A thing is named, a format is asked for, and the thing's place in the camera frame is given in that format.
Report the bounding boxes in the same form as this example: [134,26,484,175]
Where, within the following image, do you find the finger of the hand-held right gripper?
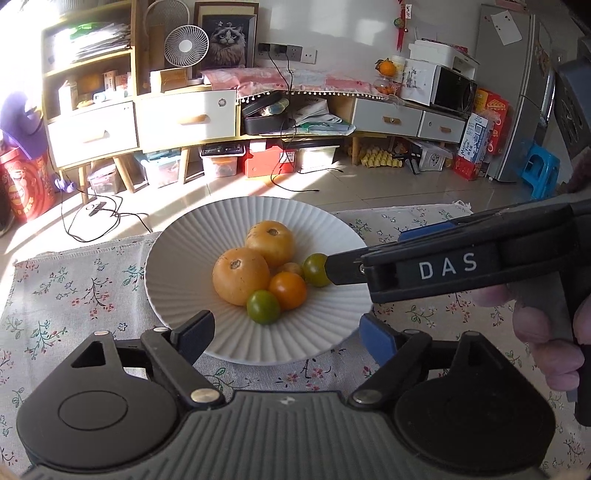
[397,217,476,243]
[324,249,370,288]

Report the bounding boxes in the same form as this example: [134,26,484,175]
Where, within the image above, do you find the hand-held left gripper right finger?
[347,313,506,411]

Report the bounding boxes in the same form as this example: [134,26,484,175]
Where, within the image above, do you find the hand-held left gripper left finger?
[69,310,227,409]

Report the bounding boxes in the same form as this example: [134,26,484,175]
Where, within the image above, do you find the orange small tomato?
[268,271,308,311]

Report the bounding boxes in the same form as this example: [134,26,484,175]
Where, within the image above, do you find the green small tomato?
[246,289,281,325]

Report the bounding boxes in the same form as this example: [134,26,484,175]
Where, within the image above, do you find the large deep yellow orange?
[212,247,271,306]

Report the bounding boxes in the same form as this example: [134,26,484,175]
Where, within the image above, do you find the white ribbed plate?
[144,196,376,365]

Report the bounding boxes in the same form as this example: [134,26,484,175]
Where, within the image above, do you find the large pale yellow orange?
[245,220,296,268]

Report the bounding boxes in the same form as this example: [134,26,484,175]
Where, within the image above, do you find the person's right hand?
[471,282,583,394]

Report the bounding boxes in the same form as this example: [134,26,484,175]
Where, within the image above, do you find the flat red box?
[452,154,481,181]

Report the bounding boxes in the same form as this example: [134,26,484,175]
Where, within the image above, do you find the white printed carton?
[413,141,453,172]

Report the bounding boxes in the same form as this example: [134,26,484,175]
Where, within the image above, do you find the yellow egg tray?
[360,145,404,168]

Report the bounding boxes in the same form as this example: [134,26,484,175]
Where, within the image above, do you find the blue plastic stool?
[519,142,561,200]

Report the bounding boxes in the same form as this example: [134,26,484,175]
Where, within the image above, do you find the small white drawer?
[353,98,423,138]
[418,111,467,144]

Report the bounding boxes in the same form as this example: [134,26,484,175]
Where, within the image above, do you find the white and blue carton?
[457,112,491,162]

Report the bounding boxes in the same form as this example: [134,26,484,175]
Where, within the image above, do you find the white storage box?
[294,144,341,174]

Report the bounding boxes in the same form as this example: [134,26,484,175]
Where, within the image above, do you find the red gift box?
[473,88,511,155]

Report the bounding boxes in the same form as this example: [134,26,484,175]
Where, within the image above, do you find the floral tablecloth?
[0,203,591,476]

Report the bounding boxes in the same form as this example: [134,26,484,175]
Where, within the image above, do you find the red storage box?
[244,138,296,178]

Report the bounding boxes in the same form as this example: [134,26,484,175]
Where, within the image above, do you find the white microwave oven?
[401,59,478,117]

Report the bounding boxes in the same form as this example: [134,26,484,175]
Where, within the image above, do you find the dark grey panel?
[554,60,591,158]

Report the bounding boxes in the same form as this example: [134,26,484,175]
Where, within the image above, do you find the wooden low cabinet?
[136,69,469,185]

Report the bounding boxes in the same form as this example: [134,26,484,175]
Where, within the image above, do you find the white plastic bag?
[293,95,356,136]

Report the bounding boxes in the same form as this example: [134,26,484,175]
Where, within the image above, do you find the grey refrigerator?
[475,4,557,183]

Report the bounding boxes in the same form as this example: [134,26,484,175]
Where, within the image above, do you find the black-lidded clear storage box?
[200,143,245,180]

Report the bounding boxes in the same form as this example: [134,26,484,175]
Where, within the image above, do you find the blue-lidded clear storage box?
[134,150,183,189]

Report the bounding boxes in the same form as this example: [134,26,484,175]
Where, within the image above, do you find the black case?
[241,92,296,136]

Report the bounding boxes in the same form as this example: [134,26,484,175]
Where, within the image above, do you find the white foam box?
[409,40,481,70]

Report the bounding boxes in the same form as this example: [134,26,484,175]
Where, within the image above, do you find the small clear storage box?
[87,161,123,195]

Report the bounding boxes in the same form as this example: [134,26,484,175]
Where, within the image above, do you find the pink tasselled cloth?
[201,67,400,104]

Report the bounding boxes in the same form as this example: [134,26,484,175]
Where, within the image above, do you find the red hanging ornament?
[392,0,416,51]

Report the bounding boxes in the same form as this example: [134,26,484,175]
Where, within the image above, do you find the large white drawer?
[139,90,238,153]
[47,102,139,169]

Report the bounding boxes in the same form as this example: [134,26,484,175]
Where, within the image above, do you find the white paper note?
[490,10,525,46]

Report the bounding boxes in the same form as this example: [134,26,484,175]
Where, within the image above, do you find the red printed bucket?
[0,148,58,224]

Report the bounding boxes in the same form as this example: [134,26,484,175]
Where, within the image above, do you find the small cardboard box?
[150,68,194,92]

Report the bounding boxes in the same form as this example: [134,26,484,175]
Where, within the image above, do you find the framed cat picture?
[193,1,258,79]

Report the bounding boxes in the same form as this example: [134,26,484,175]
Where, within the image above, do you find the white and red boxes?
[102,70,132,97]

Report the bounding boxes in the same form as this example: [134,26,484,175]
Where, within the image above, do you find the white shelf carton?
[58,80,78,114]

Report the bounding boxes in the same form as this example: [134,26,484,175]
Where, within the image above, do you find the purple plush toy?
[0,91,49,162]

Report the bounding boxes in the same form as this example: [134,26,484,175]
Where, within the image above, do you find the small white desk fan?
[164,24,211,86]

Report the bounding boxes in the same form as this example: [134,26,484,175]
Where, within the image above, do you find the wooden shelf cabinet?
[41,0,141,204]

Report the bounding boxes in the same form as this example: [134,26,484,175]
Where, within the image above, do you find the stack of papers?
[69,21,132,63]

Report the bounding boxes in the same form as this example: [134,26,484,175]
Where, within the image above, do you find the large white fan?
[142,0,191,70]

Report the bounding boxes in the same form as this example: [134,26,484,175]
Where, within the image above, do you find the black floor cable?
[58,171,153,243]

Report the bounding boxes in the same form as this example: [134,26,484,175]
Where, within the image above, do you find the black socket cable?
[265,44,321,195]

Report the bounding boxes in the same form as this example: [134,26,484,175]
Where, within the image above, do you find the wall socket with plugs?
[257,42,303,61]

